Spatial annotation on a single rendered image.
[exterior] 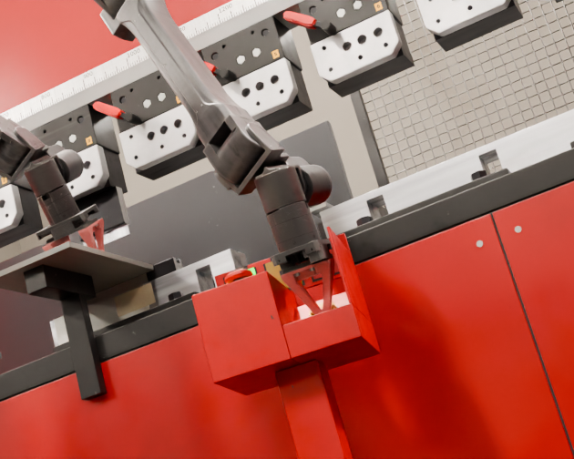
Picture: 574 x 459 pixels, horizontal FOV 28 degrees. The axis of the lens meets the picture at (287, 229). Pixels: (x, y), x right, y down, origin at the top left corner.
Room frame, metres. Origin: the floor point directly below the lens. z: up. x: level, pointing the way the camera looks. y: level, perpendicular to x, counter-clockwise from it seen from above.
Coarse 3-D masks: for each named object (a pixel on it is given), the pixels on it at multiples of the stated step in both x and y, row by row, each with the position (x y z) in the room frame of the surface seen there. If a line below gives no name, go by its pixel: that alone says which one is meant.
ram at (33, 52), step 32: (0, 0) 2.01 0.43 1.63; (32, 0) 1.98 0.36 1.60; (64, 0) 1.96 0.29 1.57; (192, 0) 1.87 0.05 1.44; (224, 0) 1.85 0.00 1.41; (288, 0) 1.81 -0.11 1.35; (0, 32) 2.01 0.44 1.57; (32, 32) 1.99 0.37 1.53; (64, 32) 1.97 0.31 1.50; (96, 32) 1.94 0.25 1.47; (224, 32) 1.86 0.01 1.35; (0, 64) 2.02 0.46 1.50; (32, 64) 2.00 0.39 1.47; (64, 64) 1.97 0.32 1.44; (96, 64) 1.95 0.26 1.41; (0, 96) 2.02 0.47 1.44; (32, 96) 2.00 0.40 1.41; (96, 96) 1.95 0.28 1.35; (32, 128) 2.01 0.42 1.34
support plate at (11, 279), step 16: (48, 256) 1.74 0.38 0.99; (64, 256) 1.76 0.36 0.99; (80, 256) 1.78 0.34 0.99; (96, 256) 1.80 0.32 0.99; (112, 256) 1.84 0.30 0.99; (0, 272) 1.77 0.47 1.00; (16, 272) 1.77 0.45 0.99; (80, 272) 1.87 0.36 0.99; (96, 272) 1.89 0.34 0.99; (112, 272) 1.92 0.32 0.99; (128, 272) 1.94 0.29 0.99; (144, 272) 1.97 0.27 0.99; (0, 288) 1.83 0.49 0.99; (16, 288) 1.85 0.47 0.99; (96, 288) 1.98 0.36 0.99
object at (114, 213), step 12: (108, 192) 2.00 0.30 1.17; (120, 192) 2.00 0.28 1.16; (84, 204) 2.01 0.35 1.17; (96, 204) 2.01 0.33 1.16; (108, 204) 2.00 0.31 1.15; (120, 204) 1.99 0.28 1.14; (96, 216) 2.01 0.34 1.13; (108, 216) 2.00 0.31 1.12; (120, 216) 1.99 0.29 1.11; (108, 228) 2.00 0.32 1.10; (120, 228) 2.00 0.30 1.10; (96, 240) 2.02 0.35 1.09; (108, 240) 2.01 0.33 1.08
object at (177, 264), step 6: (174, 258) 1.96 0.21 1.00; (156, 264) 1.97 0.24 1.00; (162, 264) 1.96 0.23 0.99; (168, 264) 1.96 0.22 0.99; (174, 264) 1.96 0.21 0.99; (180, 264) 1.98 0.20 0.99; (156, 270) 1.97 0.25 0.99; (162, 270) 1.97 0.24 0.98; (168, 270) 1.96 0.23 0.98; (174, 270) 1.96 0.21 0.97; (150, 276) 1.97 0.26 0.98; (156, 276) 1.97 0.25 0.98
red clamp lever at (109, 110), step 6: (96, 102) 1.91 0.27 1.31; (96, 108) 1.91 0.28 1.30; (102, 108) 1.91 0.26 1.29; (108, 108) 1.90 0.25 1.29; (114, 108) 1.90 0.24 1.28; (108, 114) 1.91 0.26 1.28; (114, 114) 1.90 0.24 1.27; (120, 114) 1.90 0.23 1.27; (126, 114) 1.89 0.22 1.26; (132, 114) 1.88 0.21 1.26; (126, 120) 1.89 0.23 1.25; (132, 120) 1.89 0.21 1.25; (138, 120) 1.90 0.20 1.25
